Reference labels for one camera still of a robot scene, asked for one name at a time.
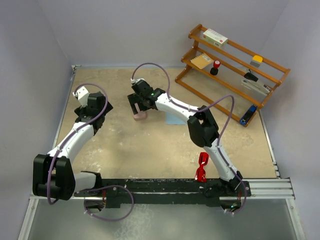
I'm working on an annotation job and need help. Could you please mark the pink glasses case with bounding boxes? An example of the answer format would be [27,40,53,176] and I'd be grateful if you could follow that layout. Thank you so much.
[133,103,147,121]

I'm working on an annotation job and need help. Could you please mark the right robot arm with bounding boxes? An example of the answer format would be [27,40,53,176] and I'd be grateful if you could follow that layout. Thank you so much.
[127,78,242,196]

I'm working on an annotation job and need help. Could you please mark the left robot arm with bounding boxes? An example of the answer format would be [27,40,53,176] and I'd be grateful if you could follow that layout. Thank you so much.
[32,87,113,201]

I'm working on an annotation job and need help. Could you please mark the red sunglasses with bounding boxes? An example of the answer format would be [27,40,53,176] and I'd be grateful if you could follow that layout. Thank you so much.
[194,152,209,183]

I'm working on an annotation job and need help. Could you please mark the blue cleaning cloth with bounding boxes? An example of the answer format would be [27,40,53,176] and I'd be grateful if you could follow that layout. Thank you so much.
[165,112,186,125]

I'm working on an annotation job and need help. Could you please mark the brown envelope packet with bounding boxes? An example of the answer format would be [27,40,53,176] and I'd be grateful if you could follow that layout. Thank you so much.
[190,53,214,69]

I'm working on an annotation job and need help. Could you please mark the red black stamp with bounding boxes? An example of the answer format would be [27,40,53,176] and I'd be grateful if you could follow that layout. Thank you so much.
[210,60,221,76]

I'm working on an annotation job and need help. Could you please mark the wooden three-tier shelf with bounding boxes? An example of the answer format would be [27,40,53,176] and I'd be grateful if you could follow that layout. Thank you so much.
[175,24,291,127]

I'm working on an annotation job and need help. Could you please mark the white green box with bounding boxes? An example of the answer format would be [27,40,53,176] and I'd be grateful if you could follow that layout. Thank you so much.
[203,28,229,49]

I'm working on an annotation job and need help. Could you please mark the blue stapler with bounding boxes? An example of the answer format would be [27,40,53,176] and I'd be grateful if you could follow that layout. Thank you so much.
[239,104,257,126]

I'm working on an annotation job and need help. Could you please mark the black stapler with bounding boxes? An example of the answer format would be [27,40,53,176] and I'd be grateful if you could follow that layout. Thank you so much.
[244,71,259,82]

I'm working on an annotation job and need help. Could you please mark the yellow grey sponge block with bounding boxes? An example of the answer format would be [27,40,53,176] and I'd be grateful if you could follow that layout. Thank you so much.
[250,55,263,68]

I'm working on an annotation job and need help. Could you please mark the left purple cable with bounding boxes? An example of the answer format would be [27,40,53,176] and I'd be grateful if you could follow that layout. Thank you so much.
[46,83,135,222]

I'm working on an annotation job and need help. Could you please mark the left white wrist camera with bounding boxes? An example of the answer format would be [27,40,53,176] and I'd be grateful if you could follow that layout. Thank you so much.
[72,86,90,107]

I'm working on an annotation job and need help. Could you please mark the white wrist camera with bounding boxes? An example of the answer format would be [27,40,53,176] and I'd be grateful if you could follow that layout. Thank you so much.
[72,86,90,107]
[130,78,145,85]

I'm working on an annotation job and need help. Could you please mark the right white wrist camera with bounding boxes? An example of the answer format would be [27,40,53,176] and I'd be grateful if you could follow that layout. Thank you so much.
[130,78,145,85]

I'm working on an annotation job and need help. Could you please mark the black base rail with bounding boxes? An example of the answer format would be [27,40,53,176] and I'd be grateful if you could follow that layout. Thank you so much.
[74,178,252,209]

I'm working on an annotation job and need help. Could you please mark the aluminium frame rail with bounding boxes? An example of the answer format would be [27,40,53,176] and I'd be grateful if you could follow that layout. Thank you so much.
[248,178,295,199]

